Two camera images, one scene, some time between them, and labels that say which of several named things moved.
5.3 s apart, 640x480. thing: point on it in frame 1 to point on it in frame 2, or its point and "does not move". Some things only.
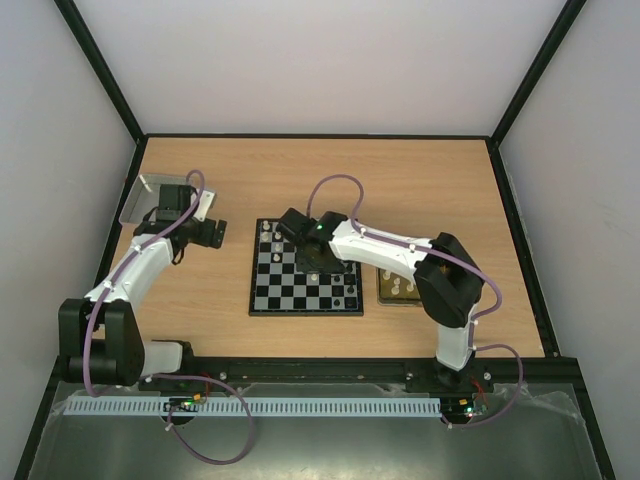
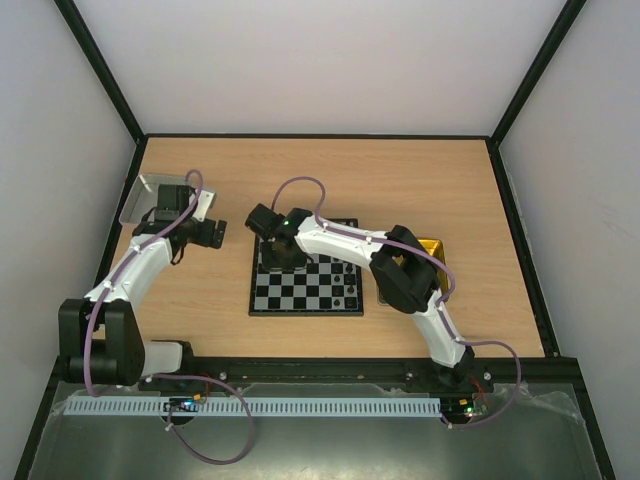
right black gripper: [316, 257] to [282, 255]
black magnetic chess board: [279, 288] does not move
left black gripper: [205, 238] does not move
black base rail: [397, 372] does not move
